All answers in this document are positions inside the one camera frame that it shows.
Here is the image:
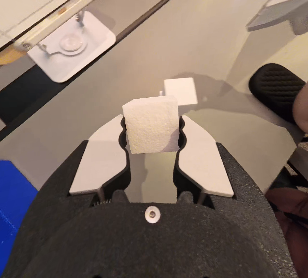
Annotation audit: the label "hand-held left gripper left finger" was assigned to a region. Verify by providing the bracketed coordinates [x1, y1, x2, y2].
[69, 114, 132, 202]

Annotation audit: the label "wooden document board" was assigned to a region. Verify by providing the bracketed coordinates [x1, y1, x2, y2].
[0, 0, 119, 66]

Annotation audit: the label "person's right forearm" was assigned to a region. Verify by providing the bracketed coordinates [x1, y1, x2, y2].
[294, 88, 308, 135]

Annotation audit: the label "person's dark red shorts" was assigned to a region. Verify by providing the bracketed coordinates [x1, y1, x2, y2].
[265, 185, 308, 278]

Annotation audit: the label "black mesh wrist rest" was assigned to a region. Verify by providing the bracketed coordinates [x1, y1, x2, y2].
[248, 63, 308, 124]

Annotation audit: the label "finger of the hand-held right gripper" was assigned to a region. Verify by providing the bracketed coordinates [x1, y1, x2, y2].
[247, 0, 308, 35]

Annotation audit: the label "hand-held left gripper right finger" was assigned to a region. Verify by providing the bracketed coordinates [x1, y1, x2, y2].
[173, 115, 234, 205]

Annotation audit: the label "blue plastic bin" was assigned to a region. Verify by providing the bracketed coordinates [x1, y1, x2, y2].
[0, 160, 39, 271]

